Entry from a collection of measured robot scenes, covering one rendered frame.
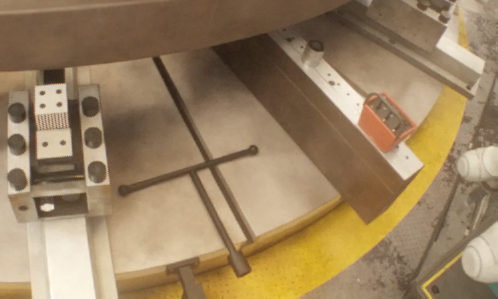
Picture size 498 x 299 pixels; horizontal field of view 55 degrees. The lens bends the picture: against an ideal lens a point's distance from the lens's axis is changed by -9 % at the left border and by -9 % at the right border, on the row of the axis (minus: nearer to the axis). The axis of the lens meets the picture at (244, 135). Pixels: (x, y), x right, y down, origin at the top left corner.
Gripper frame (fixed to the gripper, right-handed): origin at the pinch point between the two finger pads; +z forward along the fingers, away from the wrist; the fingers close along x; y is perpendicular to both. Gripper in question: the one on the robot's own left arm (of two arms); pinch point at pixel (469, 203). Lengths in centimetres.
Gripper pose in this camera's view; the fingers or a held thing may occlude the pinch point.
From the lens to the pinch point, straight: 212.5
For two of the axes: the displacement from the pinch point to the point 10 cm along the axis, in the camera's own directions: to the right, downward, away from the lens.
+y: -5.5, -7.3, 4.0
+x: -8.1, 3.5, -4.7
